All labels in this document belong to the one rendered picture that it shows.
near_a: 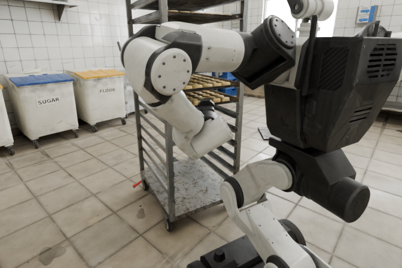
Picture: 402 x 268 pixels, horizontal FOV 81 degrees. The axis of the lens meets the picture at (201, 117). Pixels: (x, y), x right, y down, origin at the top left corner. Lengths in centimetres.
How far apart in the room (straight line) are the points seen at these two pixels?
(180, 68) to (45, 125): 276
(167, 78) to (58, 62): 337
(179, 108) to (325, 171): 46
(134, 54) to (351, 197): 62
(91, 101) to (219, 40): 283
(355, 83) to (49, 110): 286
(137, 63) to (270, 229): 87
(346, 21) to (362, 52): 433
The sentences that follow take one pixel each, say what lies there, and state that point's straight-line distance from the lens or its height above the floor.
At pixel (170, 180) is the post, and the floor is 39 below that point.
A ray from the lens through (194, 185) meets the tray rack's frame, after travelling 172.
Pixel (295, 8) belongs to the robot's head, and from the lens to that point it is 76.
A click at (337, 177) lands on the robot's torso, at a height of 74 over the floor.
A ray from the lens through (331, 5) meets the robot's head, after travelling 82.
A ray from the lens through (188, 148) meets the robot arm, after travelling 56.
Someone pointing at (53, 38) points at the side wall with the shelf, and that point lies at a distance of 371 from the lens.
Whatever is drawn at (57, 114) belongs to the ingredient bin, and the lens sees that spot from 309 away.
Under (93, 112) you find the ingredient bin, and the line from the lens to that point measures 326.
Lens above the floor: 109
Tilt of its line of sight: 17 degrees down
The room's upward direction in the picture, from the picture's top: straight up
